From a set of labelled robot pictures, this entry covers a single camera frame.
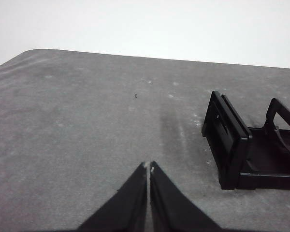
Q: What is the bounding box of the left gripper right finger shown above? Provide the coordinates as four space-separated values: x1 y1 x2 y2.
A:
149 160 223 232

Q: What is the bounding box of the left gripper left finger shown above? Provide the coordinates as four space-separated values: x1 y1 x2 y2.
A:
76 161 148 232

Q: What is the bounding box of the black plastic dish rack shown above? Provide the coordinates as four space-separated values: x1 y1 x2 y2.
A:
201 90 290 191

